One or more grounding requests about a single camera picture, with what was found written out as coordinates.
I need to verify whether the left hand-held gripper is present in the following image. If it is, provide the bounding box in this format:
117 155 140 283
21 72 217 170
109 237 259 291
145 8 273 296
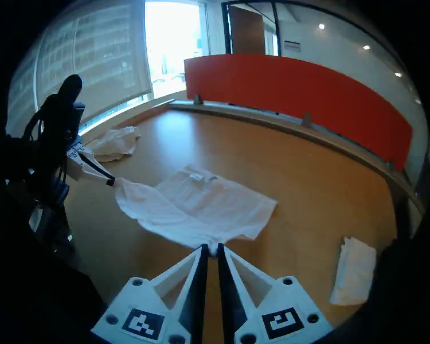
36 74 116 187

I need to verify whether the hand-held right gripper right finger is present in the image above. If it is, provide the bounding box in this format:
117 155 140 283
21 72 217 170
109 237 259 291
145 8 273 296
216 243 335 344

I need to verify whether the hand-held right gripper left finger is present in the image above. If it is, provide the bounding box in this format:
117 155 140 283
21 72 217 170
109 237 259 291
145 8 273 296
91 243 209 344

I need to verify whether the white towel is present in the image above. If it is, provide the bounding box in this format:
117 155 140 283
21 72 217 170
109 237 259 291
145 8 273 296
114 164 279 257

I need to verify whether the heap of white towels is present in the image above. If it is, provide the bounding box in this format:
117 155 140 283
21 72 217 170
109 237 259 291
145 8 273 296
87 126 143 163

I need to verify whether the stack of white towels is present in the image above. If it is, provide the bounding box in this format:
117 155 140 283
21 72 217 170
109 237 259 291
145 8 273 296
329 236 378 306

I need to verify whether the red desk screen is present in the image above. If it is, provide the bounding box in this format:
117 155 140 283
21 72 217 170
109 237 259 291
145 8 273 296
168 53 416 184

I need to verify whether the black cable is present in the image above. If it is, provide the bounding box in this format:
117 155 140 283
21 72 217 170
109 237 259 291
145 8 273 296
21 109 46 144

